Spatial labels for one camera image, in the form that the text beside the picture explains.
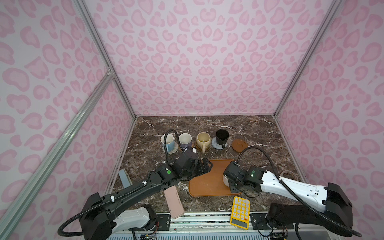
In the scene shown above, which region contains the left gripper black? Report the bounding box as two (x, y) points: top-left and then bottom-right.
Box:
(181, 156), (214, 180)

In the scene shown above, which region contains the white speckled mug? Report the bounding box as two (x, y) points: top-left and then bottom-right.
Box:
(223, 175), (233, 188)

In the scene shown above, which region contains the multicolour woven cloth coaster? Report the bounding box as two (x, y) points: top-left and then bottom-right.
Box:
(162, 146), (179, 154)

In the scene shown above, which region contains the lilac mug white inside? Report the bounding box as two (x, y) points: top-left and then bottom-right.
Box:
(179, 133), (193, 151)

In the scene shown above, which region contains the light blue mug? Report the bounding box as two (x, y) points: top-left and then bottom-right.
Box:
(161, 134), (177, 151)

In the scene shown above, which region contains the olive beige glazed mug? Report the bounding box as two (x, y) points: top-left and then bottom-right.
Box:
(196, 133), (212, 153)

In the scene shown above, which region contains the black mug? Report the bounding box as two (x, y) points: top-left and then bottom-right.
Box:
(216, 129), (230, 149)

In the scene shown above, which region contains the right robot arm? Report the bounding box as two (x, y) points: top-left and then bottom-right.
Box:
(223, 161), (353, 237)

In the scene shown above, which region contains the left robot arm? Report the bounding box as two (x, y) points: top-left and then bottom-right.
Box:
(79, 150), (213, 240)

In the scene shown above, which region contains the grey-blue felt coaster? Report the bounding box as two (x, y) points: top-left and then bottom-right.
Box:
(212, 138), (228, 150)

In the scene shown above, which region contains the yellow calculator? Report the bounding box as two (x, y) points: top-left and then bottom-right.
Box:
(230, 196), (251, 230)

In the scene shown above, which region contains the white tape roll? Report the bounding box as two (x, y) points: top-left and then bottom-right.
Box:
(280, 170), (299, 181)

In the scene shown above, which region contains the pink eyeglass case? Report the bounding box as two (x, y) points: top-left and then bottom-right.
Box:
(164, 186), (185, 219)

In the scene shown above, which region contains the small grey white device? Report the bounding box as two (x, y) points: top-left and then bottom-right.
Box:
(118, 169), (133, 188)

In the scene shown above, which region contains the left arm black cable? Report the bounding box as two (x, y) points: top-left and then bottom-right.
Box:
(163, 128), (184, 164)

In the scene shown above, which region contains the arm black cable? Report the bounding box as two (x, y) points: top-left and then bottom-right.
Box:
(163, 128), (184, 164)
(236, 146), (362, 238)

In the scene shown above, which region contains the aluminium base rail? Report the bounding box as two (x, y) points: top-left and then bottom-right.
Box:
(107, 212), (346, 240)

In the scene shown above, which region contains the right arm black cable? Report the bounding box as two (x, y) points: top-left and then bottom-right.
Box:
(236, 146), (362, 238)

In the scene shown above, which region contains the aluminium frame strut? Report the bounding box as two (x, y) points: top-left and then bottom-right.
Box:
(1, 72), (115, 240)

